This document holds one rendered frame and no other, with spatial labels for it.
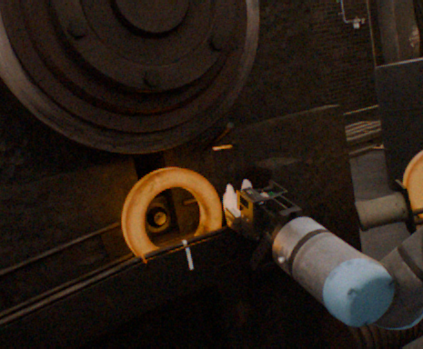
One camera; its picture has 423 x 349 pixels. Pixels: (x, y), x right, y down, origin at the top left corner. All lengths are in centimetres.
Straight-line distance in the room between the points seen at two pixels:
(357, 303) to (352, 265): 5
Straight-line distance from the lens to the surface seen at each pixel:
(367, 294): 66
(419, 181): 96
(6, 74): 76
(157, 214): 93
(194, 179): 85
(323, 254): 68
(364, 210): 95
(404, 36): 498
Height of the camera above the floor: 97
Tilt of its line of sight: 11 degrees down
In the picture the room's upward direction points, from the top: 11 degrees counter-clockwise
